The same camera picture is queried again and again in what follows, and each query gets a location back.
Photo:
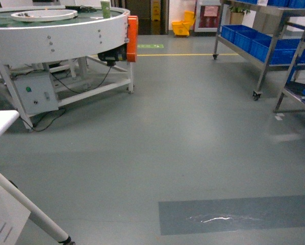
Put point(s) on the white control box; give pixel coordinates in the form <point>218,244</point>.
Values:
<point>36,92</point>

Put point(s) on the steel shelf cart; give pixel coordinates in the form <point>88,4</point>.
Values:
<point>267,50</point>

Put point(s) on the yellow mop bucket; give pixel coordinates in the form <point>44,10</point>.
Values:
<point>182,28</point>

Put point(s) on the orange motor cover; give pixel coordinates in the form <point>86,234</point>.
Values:
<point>131,47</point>

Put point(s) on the green paper cup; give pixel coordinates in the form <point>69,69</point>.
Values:
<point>105,7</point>

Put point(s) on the white round conveyor machine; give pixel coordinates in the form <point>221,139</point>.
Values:
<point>84,53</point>

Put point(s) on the white table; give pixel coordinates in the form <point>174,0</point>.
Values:
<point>37,216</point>

